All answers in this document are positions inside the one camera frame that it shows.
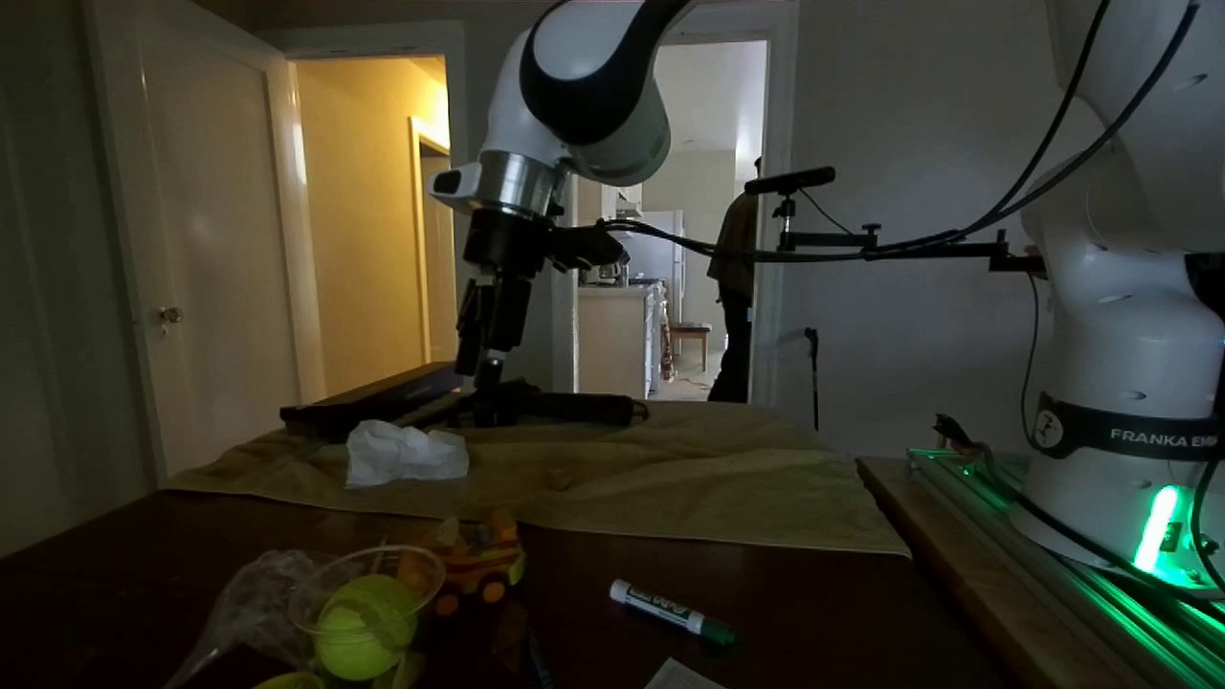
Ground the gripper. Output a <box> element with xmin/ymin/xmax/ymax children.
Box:
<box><xmin>454</xmin><ymin>208</ymin><xmax>559</xmax><ymax>394</ymax></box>

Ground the white refrigerator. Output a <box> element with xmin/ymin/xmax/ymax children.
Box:
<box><xmin>627</xmin><ymin>209</ymin><xmax>687</xmax><ymax>328</ymax></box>

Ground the wooden stool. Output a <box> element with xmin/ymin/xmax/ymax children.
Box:
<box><xmin>667</xmin><ymin>321</ymin><xmax>715</xmax><ymax>373</ymax></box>

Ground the kitchen counter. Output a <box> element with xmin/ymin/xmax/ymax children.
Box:
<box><xmin>576</xmin><ymin>278</ymin><xmax>667</xmax><ymax>399</ymax></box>

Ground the green whiteboard marker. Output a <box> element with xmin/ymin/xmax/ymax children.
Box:
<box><xmin>609</xmin><ymin>577</ymin><xmax>738</xmax><ymax>648</ymax></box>

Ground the yellow tennis ball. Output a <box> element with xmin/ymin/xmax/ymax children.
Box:
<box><xmin>313</xmin><ymin>573</ymin><xmax>420</xmax><ymax>683</ymax></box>

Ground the clear plastic bag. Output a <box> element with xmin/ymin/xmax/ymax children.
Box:
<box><xmin>161</xmin><ymin>548</ymin><xmax>338</xmax><ymax>689</ymax></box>

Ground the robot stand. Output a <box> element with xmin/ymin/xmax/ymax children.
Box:
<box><xmin>856</xmin><ymin>446</ymin><xmax>1225</xmax><ymax>689</ymax></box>

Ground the clear plastic cup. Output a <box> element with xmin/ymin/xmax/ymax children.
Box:
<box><xmin>288</xmin><ymin>544</ymin><xmax>448</xmax><ymax>686</ymax></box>

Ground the camera on mount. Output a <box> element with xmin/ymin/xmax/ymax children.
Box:
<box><xmin>743</xmin><ymin>166</ymin><xmax>1046</xmax><ymax>275</ymax></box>

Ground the olive green towel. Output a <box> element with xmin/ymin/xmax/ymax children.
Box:
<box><xmin>165</xmin><ymin>396</ymin><xmax>912</xmax><ymax>558</ymax></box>

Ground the orange toy car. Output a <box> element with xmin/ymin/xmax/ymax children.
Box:
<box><xmin>400</xmin><ymin>506</ymin><xmax>528</xmax><ymax>616</ymax></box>

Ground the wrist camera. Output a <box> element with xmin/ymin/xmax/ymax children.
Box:
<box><xmin>549</xmin><ymin>224</ymin><xmax>631</xmax><ymax>273</ymax></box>

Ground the person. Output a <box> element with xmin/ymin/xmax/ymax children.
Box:
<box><xmin>706</xmin><ymin>157</ymin><xmax>764</xmax><ymax>404</ymax></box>

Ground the white door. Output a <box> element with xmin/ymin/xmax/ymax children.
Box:
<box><xmin>84</xmin><ymin>0</ymin><xmax>328</xmax><ymax>481</ymax></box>

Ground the crumpled white tissue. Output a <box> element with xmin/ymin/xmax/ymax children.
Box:
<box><xmin>344</xmin><ymin>418</ymin><xmax>471</xmax><ymax>490</ymax></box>

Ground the white paper sheet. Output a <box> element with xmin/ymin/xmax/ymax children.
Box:
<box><xmin>642</xmin><ymin>656</ymin><xmax>730</xmax><ymax>689</ymax></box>

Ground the black cable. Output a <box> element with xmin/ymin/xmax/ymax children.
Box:
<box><xmin>802</xmin><ymin>326</ymin><xmax>824</xmax><ymax>433</ymax></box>

